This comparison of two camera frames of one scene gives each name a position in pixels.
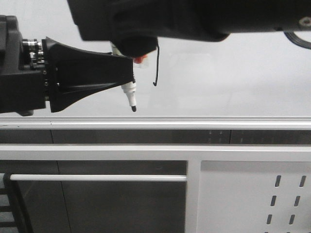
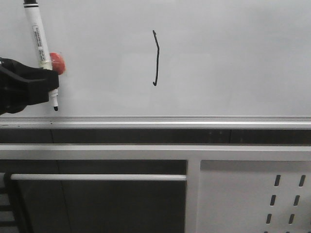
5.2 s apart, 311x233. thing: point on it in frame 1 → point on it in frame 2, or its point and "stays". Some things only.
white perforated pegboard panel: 254,196 stays
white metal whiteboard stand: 192,154 stays
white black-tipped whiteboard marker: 129,88 → 37,33
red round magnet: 139,59 → 58,63
